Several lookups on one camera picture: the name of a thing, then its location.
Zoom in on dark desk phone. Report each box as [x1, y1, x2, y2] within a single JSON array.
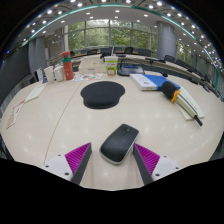
[[117, 63, 145, 77]]

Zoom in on black mouse pad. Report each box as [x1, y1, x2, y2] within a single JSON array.
[[80, 80, 126, 110]]

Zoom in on handheld microphone with orange ring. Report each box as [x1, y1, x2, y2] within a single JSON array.
[[161, 80, 204, 127]]

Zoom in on beige cardboard box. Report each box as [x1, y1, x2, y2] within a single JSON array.
[[78, 57, 108, 75]]

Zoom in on white paper cup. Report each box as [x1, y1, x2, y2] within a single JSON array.
[[43, 65, 56, 84]]

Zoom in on white lidded mug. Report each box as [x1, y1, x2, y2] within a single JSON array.
[[53, 64, 65, 82]]

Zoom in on white printed booklet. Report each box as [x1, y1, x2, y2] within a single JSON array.
[[23, 83, 48, 104]]

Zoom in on colourful printed leaflet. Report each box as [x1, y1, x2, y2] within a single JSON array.
[[72, 72, 104, 82]]

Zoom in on red bottle with green band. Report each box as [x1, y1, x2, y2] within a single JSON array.
[[61, 50, 75, 81]]

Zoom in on dark office chairs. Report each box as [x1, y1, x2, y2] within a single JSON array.
[[69, 46, 218, 94]]

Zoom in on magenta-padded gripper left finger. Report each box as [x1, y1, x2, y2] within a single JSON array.
[[42, 142, 93, 186]]

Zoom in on blue and white book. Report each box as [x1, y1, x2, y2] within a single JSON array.
[[129, 73, 181, 92]]

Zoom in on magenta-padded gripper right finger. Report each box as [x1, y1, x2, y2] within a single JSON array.
[[132, 143, 183, 186]]

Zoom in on green-printed drink cup with straw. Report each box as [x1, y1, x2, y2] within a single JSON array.
[[104, 55, 119, 77]]

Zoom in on white paper sheet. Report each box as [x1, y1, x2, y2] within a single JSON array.
[[176, 87, 206, 121]]

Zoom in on black computer mouse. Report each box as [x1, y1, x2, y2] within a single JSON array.
[[99, 123, 140, 166]]

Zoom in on ceiling lights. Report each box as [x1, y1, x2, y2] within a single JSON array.
[[6, 0, 218, 58]]

